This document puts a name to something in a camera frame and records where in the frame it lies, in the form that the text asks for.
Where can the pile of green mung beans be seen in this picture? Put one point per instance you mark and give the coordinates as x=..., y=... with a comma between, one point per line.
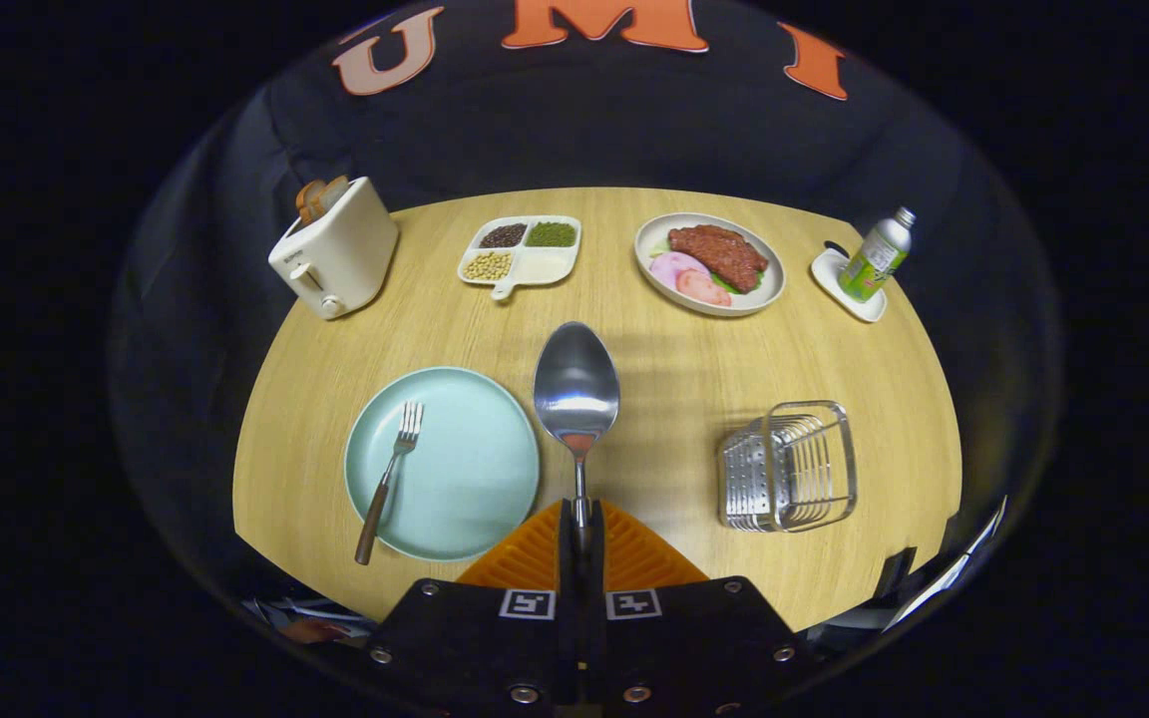
x=552, y=234

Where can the pile of dark red beans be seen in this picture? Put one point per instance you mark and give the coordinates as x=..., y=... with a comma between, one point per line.
x=503, y=235

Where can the red-brown meat steak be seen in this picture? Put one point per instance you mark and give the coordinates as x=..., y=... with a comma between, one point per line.
x=719, y=251

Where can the pile of yellow soybeans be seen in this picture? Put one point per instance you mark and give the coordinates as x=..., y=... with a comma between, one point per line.
x=487, y=265

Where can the metal spoon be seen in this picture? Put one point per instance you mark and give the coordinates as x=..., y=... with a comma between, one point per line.
x=574, y=379

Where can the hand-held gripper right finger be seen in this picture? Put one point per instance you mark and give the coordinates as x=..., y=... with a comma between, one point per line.
x=596, y=563

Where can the green lettuce leaf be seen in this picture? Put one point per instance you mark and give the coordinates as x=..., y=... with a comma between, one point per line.
x=744, y=284

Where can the pink ham slice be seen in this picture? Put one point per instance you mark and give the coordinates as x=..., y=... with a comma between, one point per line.
x=704, y=289
x=672, y=267

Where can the white oval plate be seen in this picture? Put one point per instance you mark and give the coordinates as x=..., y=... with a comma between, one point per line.
x=654, y=234

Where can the green label metal bottle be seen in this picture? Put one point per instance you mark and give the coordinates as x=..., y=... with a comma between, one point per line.
x=874, y=259

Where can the white divided dish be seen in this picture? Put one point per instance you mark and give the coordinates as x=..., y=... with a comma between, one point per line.
x=547, y=266

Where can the cream white toaster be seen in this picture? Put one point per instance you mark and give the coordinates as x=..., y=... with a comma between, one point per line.
x=340, y=254

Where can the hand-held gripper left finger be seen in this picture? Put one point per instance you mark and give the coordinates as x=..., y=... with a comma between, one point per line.
x=567, y=558

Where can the light green round plate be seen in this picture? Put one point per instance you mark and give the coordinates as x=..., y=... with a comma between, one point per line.
x=475, y=469

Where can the white coaster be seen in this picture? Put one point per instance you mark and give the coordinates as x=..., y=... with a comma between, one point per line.
x=829, y=274

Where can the brown toast slice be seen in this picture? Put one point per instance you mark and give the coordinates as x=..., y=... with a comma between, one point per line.
x=330, y=192
x=308, y=202

